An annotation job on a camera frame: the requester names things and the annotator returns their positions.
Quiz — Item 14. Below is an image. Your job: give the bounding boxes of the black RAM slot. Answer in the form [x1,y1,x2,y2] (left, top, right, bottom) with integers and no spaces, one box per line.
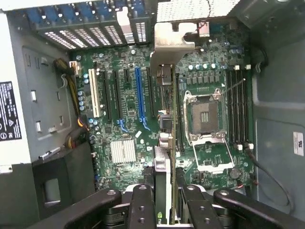
[243,64,253,151]
[225,69,233,146]
[237,69,244,146]
[232,64,239,151]

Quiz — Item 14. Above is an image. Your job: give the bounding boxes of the blue expansion slot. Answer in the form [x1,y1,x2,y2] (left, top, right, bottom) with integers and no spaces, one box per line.
[134,66,151,131]

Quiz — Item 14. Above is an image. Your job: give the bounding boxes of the long black expansion slot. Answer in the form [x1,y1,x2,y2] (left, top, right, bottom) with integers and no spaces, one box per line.
[112,69,124,121]
[101,69,112,122]
[145,67,156,118]

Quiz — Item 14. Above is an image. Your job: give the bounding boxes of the white expansion slot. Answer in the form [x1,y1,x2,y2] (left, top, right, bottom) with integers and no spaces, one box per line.
[87,68,102,119]

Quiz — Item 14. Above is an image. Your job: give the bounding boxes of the round coin battery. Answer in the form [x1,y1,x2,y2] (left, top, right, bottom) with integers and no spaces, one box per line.
[229,167,242,180]

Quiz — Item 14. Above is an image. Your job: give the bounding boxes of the metal socket cover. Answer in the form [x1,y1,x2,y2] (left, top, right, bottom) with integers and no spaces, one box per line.
[192,133,236,174]

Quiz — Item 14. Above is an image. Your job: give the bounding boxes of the silver finned heatsink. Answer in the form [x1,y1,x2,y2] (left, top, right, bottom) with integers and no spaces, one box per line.
[110,139,137,166]

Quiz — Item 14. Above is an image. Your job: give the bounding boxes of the black fan shroud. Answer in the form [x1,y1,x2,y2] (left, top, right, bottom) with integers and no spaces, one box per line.
[32,142,97,220]

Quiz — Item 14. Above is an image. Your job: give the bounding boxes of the CPU socket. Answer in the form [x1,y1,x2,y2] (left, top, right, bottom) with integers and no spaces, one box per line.
[183,87,227,146]

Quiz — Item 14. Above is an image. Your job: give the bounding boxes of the green motherboard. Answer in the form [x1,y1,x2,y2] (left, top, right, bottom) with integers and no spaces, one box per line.
[69,22,257,194]

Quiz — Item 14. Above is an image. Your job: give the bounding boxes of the thin metal locking lever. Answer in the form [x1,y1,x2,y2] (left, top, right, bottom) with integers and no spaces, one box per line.
[220,77,247,96]

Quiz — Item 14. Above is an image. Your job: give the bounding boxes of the open PC case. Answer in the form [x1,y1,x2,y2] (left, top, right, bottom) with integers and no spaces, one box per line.
[0,0,305,229]

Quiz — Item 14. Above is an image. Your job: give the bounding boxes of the grey power supply unit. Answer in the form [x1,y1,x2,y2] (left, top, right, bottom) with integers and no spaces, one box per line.
[0,9,73,172]

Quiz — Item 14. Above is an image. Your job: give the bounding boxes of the black cable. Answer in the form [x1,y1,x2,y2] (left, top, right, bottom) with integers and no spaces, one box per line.
[246,143,295,215]

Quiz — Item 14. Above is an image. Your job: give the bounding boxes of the yellow and black power wires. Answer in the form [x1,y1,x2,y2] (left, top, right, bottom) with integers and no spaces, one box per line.
[52,58,91,150]

